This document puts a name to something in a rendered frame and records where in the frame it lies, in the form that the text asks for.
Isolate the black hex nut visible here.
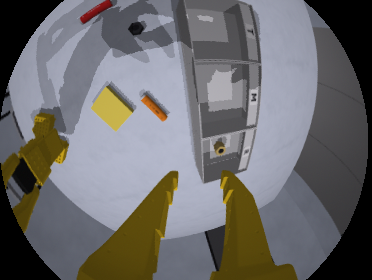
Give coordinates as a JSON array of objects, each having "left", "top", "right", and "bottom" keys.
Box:
[{"left": 128, "top": 22, "right": 144, "bottom": 36}]

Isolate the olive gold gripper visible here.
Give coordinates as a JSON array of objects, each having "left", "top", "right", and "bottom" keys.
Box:
[{"left": 76, "top": 170, "right": 298, "bottom": 280}]

